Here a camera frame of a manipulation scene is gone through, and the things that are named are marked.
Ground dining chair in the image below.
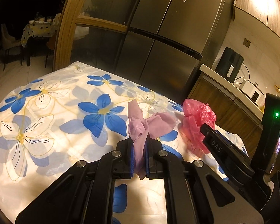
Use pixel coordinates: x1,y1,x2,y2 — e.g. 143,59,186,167
45,37,57,69
1,23,24,72

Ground kitchen counter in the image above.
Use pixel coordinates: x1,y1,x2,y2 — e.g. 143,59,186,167
188,64,280,150

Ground dining table with dotted cloth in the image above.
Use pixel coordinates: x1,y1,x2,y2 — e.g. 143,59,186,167
21,23,59,66

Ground steel refrigerator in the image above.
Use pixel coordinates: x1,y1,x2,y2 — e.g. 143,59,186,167
91,0,235,98

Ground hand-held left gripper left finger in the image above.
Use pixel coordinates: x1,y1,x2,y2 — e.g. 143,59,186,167
15,139,134,224

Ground black air fryer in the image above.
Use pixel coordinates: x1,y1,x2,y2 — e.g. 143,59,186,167
215,47,244,83

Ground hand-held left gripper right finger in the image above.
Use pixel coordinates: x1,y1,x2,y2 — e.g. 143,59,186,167
143,138,263,224

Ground pink plastic bag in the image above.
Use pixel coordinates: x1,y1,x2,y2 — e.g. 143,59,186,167
179,99,217,154

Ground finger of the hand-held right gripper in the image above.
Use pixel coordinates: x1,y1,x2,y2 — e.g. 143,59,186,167
200,124,274,206
215,130,254,169

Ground white slow cooker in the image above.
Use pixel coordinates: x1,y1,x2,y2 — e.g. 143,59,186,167
238,79,264,103

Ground purple disposable glove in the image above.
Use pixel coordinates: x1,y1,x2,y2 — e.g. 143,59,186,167
127,99,177,181

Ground wooden framed glass door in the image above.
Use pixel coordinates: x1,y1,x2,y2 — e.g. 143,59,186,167
55,0,147,73

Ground wooden wall cabinet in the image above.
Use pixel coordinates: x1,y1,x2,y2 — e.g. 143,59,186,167
233,0,280,49

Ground blue floral tablecloth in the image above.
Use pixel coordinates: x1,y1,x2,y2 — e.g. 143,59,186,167
0,61,248,224

